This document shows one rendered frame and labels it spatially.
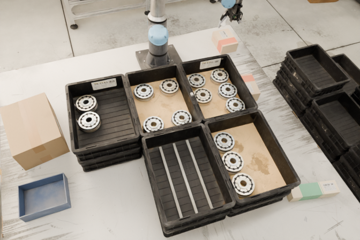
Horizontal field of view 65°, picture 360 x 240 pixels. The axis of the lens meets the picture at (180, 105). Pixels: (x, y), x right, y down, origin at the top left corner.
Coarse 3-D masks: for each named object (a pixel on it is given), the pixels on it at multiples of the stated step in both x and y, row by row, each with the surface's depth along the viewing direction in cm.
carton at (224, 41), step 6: (222, 30) 199; (228, 30) 199; (216, 36) 194; (222, 36) 195; (228, 36) 195; (216, 42) 196; (222, 42) 191; (228, 42) 192; (234, 42) 192; (222, 48) 190; (228, 48) 192; (234, 48) 195; (222, 54) 195
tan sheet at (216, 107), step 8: (200, 72) 167; (208, 72) 167; (208, 80) 163; (208, 88) 160; (216, 88) 160; (216, 96) 157; (208, 104) 153; (216, 104) 154; (224, 104) 154; (208, 112) 150; (216, 112) 150; (224, 112) 151
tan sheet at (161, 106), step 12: (156, 84) 160; (156, 96) 155; (168, 96) 155; (180, 96) 155; (144, 108) 150; (156, 108) 150; (168, 108) 150; (180, 108) 151; (144, 120) 145; (168, 120) 146; (144, 132) 141
